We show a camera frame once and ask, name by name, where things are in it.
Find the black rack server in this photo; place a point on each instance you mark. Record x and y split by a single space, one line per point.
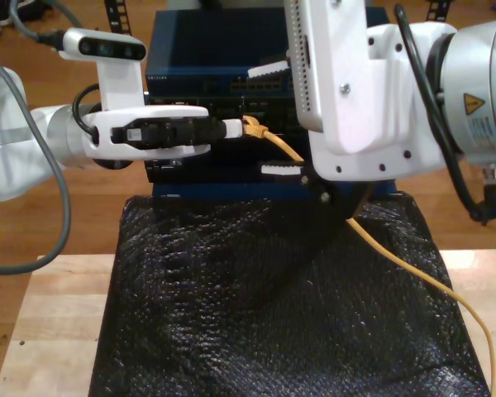
281 107

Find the small dark object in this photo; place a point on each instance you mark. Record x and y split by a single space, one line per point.
211 2

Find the black bubble mat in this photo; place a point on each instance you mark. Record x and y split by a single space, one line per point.
231 310

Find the dark shoe white sole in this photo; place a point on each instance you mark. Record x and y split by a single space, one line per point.
29 8

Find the blue network switch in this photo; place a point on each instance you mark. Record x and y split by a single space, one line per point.
215 41

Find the black perforated rack post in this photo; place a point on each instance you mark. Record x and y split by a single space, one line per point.
120 16
438 8

